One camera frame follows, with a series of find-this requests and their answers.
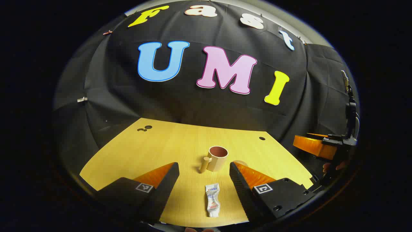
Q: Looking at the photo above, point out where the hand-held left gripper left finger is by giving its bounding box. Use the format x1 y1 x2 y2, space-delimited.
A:
95 162 180 225

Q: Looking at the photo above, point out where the white toothpaste tube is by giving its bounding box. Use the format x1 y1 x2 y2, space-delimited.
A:
205 183 221 218

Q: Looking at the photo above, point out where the black backdrop cloth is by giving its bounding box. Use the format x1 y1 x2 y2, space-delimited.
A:
53 0 359 181

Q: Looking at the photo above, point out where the beige cup with wooden handle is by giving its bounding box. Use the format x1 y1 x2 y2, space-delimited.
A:
200 146 229 174

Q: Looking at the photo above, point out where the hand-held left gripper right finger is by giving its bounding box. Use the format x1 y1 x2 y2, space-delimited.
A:
229 162 317 226

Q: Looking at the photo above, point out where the light wooden desktop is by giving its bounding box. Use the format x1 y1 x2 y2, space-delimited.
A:
80 118 314 227

